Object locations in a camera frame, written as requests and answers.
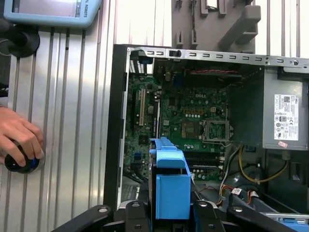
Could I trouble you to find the grey drive cage blue latch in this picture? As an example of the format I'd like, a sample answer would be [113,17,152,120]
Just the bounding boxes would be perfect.
[259,210,309,232]

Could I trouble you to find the black open PC case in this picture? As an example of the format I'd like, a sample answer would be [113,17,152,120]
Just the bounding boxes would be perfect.
[102,44,309,232]

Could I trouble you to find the grey power supply unit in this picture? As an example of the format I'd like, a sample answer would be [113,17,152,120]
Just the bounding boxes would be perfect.
[226,65,309,151]

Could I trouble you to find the person's hand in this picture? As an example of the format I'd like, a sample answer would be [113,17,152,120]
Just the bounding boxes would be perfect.
[0,106,45,167]

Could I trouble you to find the RAM stick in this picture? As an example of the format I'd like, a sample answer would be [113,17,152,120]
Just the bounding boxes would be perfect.
[190,0,197,45]

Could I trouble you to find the black cable bundle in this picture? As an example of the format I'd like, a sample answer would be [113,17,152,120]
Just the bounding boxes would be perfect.
[224,186,305,215]

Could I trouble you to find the metal socket cover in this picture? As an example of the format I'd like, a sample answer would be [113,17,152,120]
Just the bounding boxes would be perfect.
[202,120,233,143]

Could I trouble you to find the hard disk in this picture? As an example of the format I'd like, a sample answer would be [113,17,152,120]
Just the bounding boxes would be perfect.
[147,136,193,221]

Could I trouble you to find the grey metal disk bay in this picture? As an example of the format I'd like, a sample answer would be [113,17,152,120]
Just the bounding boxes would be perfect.
[120,175,152,211]

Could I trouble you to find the yellow wire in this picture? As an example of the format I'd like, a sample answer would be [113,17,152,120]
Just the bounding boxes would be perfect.
[238,145,290,185]

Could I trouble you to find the white expansion slot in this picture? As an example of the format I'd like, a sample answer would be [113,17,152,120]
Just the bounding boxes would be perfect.
[139,87,146,128]

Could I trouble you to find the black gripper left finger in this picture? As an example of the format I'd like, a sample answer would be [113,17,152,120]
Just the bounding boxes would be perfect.
[50,200,153,232]

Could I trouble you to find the black round pendant holder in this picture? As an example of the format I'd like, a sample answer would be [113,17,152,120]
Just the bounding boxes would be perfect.
[0,18,41,58]

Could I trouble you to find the red black twisted wire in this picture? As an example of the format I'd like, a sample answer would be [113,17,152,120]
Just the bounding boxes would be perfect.
[184,69,242,76]

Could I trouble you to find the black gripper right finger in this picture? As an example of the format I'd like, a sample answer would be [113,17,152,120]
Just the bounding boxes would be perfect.
[192,200,292,232]

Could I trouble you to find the wire locking lever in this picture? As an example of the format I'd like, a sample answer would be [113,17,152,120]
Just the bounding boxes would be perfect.
[205,141,234,148]

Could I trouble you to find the green motherboard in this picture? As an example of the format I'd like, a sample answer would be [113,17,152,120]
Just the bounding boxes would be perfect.
[124,72,230,184]

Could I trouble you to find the silver CPU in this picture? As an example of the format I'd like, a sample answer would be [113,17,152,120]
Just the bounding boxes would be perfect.
[204,0,220,11]

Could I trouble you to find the grey parts rack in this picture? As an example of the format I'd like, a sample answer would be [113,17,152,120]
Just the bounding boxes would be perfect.
[170,0,262,55]

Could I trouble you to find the round black tool blue ring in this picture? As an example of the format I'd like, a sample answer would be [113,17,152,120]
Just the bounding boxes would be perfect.
[4,142,46,174]

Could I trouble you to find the black RAM slots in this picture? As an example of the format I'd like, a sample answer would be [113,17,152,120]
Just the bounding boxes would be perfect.
[182,149,226,170]

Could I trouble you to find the pale blue teach pendant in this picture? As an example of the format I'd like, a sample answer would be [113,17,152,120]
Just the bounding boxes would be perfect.
[3,0,103,29]

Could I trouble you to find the grey white wire bundle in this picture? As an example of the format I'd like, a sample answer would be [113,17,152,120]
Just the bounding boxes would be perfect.
[218,142,234,206]

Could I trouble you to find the CPU socket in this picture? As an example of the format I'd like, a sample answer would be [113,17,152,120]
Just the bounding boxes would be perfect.
[181,119,202,141]

